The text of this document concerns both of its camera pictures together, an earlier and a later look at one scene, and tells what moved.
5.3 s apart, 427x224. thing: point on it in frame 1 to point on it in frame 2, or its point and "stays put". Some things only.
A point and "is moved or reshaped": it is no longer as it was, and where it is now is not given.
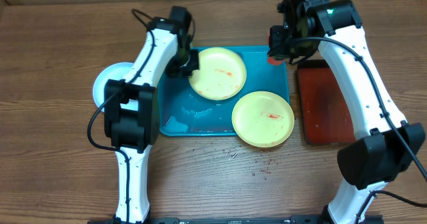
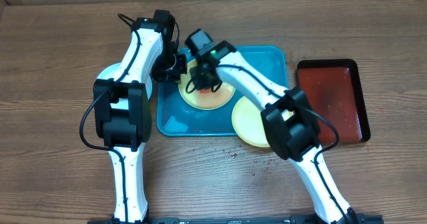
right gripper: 280,42 to 204,82
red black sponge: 275,39 to 205,91
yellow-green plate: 221,75 is moved or reshaped
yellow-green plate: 263,119 stays put
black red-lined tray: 326,117 stays put
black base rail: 262,219 stays put
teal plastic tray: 181,112 stays put
